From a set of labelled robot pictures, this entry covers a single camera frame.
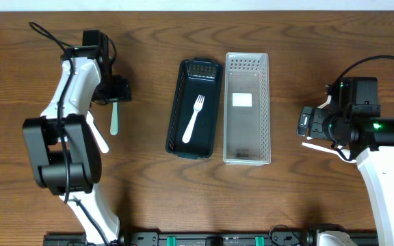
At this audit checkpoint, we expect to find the pale green plastic fork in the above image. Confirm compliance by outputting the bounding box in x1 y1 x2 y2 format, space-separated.
110 102 119 135

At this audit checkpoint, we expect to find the white plastic fork angled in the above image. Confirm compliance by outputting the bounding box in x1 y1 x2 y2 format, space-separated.
86 111 109 154

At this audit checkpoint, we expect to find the white plastic fork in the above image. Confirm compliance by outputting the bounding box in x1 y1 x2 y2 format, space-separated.
182 94 205 144

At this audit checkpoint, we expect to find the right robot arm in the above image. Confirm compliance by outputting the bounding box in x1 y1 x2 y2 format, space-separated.
296 77 394 245

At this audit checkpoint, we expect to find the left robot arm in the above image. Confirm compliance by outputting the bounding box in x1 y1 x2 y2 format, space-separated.
22 30 131 245

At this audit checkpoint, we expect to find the white plastic spoon top right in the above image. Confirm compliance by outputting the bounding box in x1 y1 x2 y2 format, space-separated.
317 95 332 109

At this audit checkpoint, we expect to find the white plastic spoon lowest right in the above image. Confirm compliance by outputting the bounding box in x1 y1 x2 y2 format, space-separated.
302 142 355 163

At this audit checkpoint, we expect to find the clear plastic basket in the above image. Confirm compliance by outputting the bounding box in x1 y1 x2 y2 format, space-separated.
223 52 271 166

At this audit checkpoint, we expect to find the white label in clear basket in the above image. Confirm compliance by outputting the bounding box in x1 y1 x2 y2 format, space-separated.
232 93 252 107

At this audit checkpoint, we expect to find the black plastic basket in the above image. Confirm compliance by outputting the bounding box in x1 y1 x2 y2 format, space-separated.
166 57 223 159

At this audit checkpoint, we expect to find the left black cable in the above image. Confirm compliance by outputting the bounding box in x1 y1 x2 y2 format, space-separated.
28 21 118 246

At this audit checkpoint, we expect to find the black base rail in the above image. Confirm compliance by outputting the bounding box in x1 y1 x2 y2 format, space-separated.
42 224 385 246

